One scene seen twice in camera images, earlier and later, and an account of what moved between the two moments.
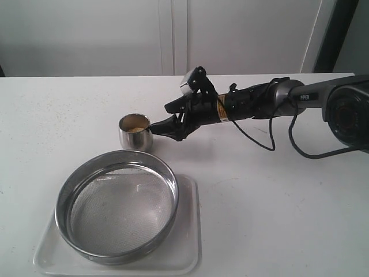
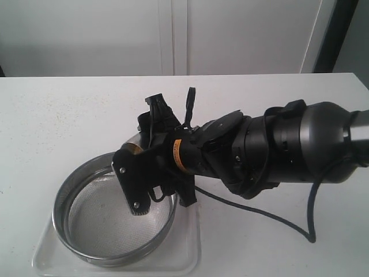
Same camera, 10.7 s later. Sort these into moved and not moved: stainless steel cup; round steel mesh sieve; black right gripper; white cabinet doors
Moved: black right gripper; stainless steel cup
Not moved: white cabinet doors; round steel mesh sieve
